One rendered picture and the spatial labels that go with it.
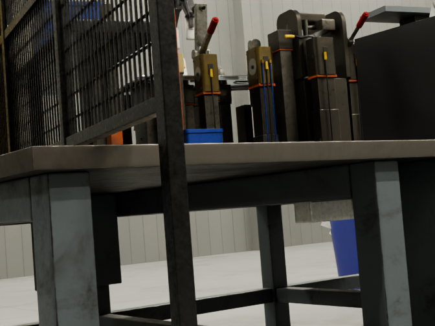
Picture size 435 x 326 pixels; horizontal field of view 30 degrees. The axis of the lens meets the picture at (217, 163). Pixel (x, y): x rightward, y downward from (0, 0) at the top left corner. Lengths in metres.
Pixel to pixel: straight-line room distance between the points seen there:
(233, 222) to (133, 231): 1.55
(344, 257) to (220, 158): 3.92
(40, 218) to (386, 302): 0.81
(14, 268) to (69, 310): 8.16
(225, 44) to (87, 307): 10.04
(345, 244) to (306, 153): 3.74
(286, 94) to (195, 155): 1.08
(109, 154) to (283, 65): 1.24
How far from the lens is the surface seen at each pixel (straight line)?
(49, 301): 1.40
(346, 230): 5.34
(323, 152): 1.67
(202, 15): 2.54
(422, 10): 2.68
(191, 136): 2.10
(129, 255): 10.18
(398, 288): 1.87
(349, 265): 5.38
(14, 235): 9.55
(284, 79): 2.53
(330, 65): 2.53
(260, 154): 1.57
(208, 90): 2.46
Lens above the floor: 0.57
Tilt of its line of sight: 3 degrees up
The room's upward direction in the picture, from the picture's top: 4 degrees counter-clockwise
